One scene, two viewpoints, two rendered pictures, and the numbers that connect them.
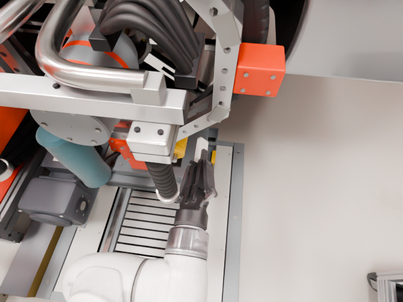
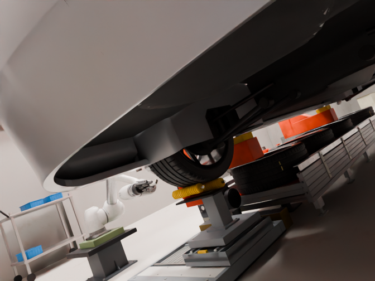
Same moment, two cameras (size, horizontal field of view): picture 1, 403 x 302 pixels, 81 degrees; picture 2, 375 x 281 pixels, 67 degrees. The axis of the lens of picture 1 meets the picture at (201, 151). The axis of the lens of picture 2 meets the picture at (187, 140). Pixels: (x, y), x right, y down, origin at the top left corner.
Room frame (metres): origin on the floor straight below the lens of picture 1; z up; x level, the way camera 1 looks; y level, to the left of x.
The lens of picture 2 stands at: (1.67, -1.31, 0.65)
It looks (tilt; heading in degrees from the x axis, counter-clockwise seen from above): 5 degrees up; 127
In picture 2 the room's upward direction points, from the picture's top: 21 degrees counter-clockwise
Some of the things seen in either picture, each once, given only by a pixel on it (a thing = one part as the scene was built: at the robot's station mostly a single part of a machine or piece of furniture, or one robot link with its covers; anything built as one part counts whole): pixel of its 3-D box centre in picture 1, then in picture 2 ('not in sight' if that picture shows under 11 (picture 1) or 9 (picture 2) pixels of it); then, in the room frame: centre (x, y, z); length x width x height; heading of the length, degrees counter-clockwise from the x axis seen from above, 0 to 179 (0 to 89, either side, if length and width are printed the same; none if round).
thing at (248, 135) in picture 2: not in sight; (240, 139); (0.67, 0.68, 0.70); 0.14 x 0.14 x 0.05; 83
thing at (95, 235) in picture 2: not in sight; (96, 233); (-0.85, 0.20, 0.38); 0.22 x 0.18 x 0.06; 88
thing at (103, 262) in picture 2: not in sight; (106, 256); (-0.85, 0.22, 0.15); 0.50 x 0.50 x 0.30; 83
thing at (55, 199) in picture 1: (81, 175); (225, 208); (0.41, 0.51, 0.26); 0.42 x 0.18 x 0.35; 173
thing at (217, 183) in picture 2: not in sight; (207, 186); (0.58, 0.18, 0.49); 0.29 x 0.06 x 0.06; 173
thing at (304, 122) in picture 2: not in sight; (310, 115); (0.74, 2.62, 0.69); 0.52 x 0.17 x 0.35; 173
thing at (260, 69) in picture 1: (257, 70); not in sight; (0.38, -0.11, 0.85); 0.09 x 0.08 x 0.07; 83
